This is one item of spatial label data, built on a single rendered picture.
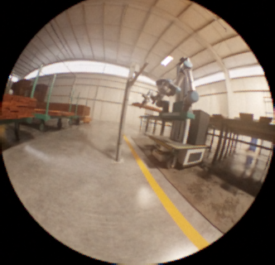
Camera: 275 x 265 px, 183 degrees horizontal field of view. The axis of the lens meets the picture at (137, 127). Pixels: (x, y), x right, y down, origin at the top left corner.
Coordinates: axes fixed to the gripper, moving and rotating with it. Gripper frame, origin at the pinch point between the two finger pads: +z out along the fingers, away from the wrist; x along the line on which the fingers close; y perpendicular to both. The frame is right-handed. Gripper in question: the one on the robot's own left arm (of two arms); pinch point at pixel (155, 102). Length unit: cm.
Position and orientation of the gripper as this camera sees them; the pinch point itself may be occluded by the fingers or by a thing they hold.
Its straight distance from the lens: 89.6
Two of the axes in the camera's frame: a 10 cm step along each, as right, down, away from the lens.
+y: -8.3, -5.1, -2.3
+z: -5.5, 8.3, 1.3
